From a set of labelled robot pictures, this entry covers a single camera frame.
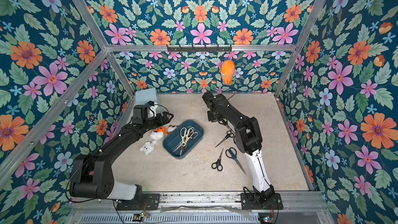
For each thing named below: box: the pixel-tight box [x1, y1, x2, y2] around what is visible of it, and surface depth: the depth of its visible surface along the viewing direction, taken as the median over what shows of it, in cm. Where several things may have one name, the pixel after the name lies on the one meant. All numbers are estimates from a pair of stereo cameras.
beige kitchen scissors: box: [179, 127, 194, 147], surface depth 97 cm
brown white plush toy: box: [166, 124, 180, 137], surface depth 98 cm
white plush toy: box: [139, 140, 158, 156], surface depth 90 cm
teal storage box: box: [162, 119, 205, 160], surface depth 95 cm
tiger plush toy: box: [149, 126, 167, 141], surface depth 93 cm
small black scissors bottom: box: [211, 148, 224, 172], surface depth 87 cm
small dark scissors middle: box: [215, 130, 235, 148], surface depth 100 cm
